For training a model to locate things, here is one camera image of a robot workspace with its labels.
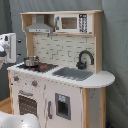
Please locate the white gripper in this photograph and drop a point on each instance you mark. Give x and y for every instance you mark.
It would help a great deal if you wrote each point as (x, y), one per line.
(8, 42)

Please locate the small silver pot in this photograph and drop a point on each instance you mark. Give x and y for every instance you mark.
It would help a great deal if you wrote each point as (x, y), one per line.
(31, 61)

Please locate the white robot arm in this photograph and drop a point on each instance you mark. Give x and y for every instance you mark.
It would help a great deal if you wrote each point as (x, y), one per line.
(16, 121)

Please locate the white wooden toy kitchen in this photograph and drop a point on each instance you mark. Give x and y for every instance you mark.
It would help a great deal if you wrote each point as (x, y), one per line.
(87, 97)

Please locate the grey range hood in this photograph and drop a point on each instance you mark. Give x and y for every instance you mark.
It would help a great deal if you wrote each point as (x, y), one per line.
(39, 26)

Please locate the left red stove knob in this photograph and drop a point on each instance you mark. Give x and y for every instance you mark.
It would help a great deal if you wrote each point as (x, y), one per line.
(15, 78)

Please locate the red stove knob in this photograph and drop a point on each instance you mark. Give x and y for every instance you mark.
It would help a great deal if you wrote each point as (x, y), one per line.
(15, 78)
(34, 83)

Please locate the black stovetop with red burners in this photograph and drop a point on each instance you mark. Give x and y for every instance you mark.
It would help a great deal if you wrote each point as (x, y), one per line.
(42, 67)

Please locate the right red stove knob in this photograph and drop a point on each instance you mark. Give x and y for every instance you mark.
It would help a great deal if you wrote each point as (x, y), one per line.
(34, 83)

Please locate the white toy microwave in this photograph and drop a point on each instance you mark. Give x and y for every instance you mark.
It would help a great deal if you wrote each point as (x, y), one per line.
(73, 23)

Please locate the oven door with window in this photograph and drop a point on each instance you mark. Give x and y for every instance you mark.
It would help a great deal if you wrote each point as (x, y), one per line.
(27, 103)

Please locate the grey sink basin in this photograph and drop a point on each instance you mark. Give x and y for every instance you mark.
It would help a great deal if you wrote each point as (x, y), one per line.
(71, 73)

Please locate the black curved faucet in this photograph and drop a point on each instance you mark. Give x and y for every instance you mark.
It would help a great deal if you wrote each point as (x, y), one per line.
(82, 63)

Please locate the grey ice dispenser panel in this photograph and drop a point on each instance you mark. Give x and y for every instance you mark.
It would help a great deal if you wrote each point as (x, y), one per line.
(63, 107)

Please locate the grey cabinet door handle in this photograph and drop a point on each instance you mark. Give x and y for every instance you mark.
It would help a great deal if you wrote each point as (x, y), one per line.
(49, 110)

